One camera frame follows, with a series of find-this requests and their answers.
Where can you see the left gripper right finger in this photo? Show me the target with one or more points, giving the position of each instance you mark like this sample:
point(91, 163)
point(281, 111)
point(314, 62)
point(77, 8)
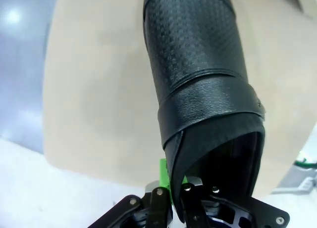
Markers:
point(203, 213)

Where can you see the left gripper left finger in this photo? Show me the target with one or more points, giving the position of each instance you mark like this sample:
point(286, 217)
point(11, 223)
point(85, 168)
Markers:
point(158, 208)

